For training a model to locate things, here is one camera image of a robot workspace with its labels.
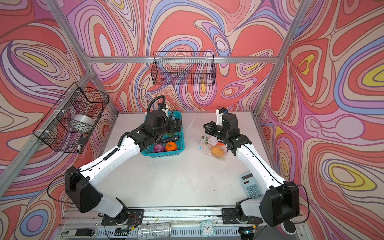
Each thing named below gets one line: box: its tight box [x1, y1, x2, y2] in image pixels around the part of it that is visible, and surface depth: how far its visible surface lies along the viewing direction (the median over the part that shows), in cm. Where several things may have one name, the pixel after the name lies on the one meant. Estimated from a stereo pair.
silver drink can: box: [138, 223, 172, 240], surface depth 66 cm
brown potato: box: [211, 146, 225, 158], surface depth 95 cm
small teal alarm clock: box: [200, 220, 215, 238], surface depth 70 cm
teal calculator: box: [240, 171, 265, 200], surface depth 84 cm
